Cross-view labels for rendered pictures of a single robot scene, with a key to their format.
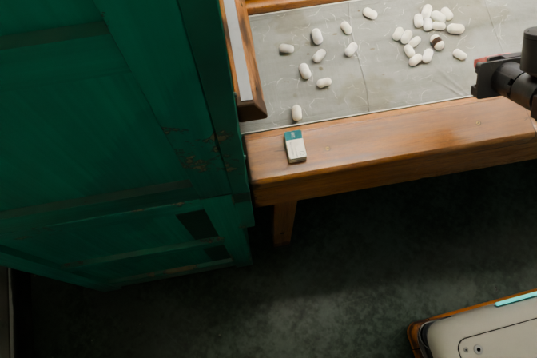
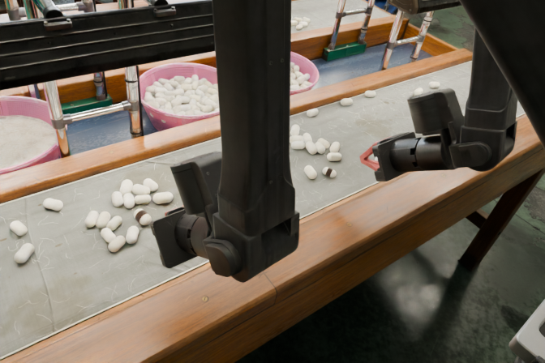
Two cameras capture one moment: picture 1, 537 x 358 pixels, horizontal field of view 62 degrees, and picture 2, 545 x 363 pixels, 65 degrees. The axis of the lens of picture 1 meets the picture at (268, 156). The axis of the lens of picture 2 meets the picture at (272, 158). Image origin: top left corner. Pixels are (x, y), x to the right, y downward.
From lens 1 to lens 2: 0.36 m
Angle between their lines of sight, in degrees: 34
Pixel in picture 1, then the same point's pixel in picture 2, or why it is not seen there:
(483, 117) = (210, 289)
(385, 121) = (73, 339)
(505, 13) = not seen: hidden behind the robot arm
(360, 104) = (40, 325)
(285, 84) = not seen: outside the picture
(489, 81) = (174, 241)
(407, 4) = (103, 185)
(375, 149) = not seen: outside the picture
